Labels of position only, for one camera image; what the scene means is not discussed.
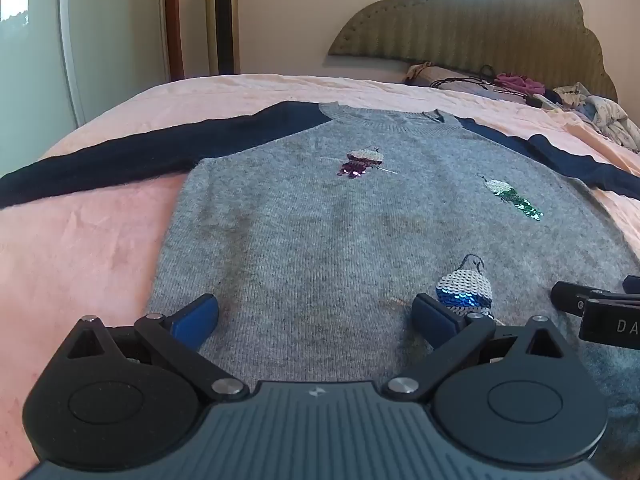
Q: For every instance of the pile of light clothes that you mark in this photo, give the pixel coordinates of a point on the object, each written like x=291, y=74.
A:
x=607, y=112

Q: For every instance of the pink crumpled cloth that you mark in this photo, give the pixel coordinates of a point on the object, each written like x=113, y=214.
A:
x=515, y=80

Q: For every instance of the patterned pillow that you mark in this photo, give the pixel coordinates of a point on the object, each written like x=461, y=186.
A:
x=435, y=76

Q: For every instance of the pink bed sheet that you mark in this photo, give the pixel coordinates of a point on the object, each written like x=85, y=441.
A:
x=85, y=240

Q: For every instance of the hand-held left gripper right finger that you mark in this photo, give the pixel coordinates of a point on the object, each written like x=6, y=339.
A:
x=433, y=317

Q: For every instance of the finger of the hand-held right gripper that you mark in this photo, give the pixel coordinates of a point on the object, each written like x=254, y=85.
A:
x=575, y=297

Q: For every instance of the brown wooden door frame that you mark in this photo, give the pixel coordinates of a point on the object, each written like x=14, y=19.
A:
x=173, y=20

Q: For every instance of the gold tower air conditioner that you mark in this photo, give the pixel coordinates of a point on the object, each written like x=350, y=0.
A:
x=222, y=15

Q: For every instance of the grey sweater with navy sleeves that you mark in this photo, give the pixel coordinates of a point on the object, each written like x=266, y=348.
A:
x=310, y=240

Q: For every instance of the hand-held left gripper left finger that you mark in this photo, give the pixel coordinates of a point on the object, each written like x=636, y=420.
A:
x=196, y=319

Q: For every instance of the white wardrobe door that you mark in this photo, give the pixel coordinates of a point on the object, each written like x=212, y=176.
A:
x=115, y=25

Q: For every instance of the olive padded headboard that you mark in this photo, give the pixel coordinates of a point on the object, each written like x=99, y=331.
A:
x=475, y=25

